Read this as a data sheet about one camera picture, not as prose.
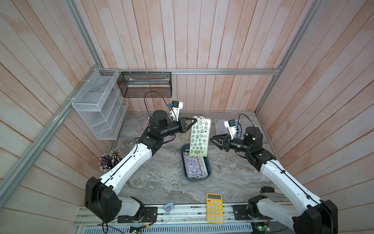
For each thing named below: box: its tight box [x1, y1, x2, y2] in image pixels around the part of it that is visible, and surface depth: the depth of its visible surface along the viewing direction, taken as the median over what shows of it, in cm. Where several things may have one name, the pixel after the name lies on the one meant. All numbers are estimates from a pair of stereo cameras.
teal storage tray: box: [181, 143, 212, 182], surface depth 87 cm
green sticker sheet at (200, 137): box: [189, 116, 212, 157], surface depth 70 cm
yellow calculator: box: [205, 193, 225, 225], surface depth 76 cm
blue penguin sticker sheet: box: [234, 119, 245, 140], surface depth 67 cm
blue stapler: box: [162, 201, 175, 215], surface depth 76 cm
